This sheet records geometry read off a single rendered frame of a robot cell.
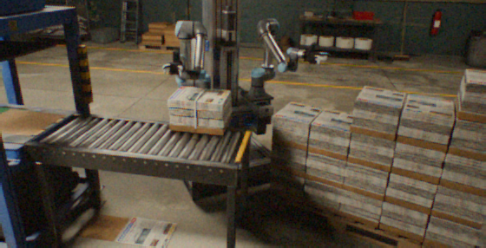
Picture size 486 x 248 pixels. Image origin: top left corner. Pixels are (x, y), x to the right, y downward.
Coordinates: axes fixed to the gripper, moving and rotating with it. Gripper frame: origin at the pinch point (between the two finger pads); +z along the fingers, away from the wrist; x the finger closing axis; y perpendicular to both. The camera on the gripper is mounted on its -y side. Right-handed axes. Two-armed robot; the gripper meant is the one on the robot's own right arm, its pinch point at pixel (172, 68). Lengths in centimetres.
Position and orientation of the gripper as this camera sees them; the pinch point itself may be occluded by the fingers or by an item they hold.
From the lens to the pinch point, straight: 235.2
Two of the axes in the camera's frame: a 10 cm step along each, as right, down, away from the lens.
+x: -9.9, -1.6, -0.4
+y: -1.7, 9.2, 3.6
